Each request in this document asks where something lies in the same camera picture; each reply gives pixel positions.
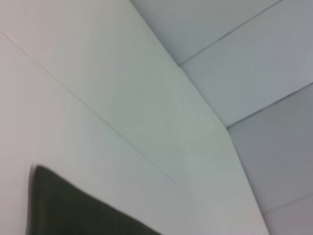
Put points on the dark green shirt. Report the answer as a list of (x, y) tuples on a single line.
[(73, 210)]

